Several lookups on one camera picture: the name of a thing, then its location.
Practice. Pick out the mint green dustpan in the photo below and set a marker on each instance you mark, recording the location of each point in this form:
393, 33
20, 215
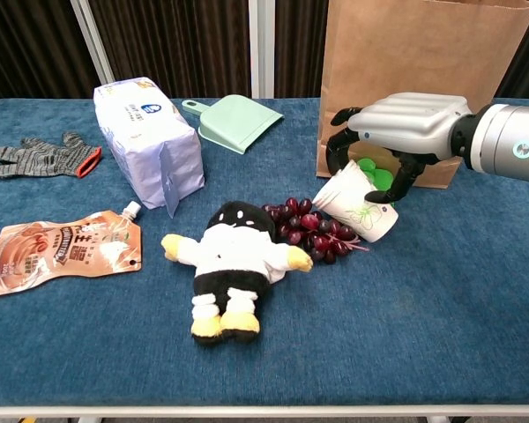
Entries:
238, 123

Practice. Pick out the orange spout drink pouch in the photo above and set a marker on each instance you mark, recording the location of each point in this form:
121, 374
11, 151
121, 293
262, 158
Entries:
70, 251

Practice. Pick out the dark pleated partition panel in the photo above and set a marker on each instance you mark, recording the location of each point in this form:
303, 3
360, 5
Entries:
300, 44
26, 44
524, 57
181, 44

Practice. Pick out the grey striped work glove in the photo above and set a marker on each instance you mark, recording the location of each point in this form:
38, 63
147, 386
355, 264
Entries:
48, 156

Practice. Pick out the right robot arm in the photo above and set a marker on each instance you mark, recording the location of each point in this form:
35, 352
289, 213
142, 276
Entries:
507, 141

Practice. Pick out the black white penguin plush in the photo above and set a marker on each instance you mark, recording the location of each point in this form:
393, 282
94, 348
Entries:
233, 260

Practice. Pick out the white lavender tissue pack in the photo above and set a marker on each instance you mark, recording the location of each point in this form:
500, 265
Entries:
145, 145

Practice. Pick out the blue felt table mat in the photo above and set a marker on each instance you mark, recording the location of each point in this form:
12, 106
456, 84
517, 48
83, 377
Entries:
379, 352

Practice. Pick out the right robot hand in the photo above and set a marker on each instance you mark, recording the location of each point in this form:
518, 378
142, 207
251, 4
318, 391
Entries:
410, 123

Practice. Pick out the green toy brick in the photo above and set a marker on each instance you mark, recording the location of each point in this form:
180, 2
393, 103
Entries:
381, 176

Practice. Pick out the purple grape bunch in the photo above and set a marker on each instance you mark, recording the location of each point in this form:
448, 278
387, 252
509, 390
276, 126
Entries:
317, 231

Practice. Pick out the brown paper bag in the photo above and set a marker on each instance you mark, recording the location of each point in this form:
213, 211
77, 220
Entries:
405, 53

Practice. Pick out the white paper cup stack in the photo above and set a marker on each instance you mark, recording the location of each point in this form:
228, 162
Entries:
352, 211

